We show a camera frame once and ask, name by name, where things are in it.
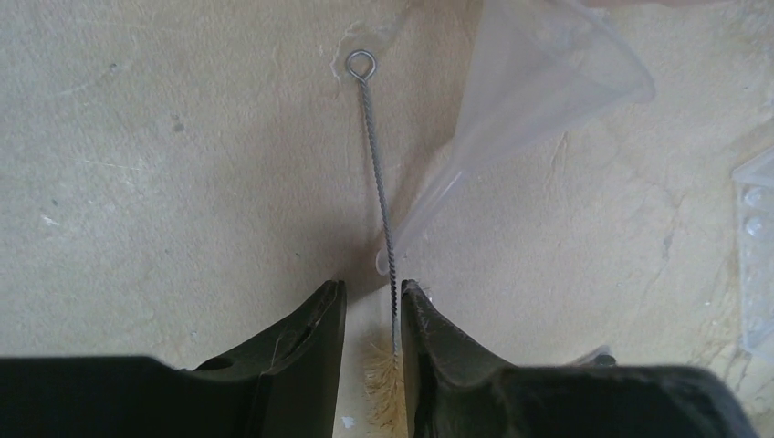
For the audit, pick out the clear plastic well tray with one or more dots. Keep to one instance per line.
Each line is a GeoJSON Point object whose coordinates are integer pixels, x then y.
{"type": "Point", "coordinates": [754, 207]}

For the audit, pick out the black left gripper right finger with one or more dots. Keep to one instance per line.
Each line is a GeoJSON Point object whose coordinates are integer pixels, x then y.
{"type": "Point", "coordinates": [455, 387]}

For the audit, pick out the clear plastic funnel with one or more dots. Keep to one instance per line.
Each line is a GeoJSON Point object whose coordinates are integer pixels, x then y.
{"type": "Point", "coordinates": [538, 68]}

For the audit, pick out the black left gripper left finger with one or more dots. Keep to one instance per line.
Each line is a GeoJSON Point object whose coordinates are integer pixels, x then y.
{"type": "Point", "coordinates": [283, 382]}

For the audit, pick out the blue capped test tube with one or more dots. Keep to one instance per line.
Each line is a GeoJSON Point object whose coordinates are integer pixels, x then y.
{"type": "Point", "coordinates": [600, 357]}

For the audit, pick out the wire test tube brush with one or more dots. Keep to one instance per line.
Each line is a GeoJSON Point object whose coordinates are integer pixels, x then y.
{"type": "Point", "coordinates": [384, 382]}

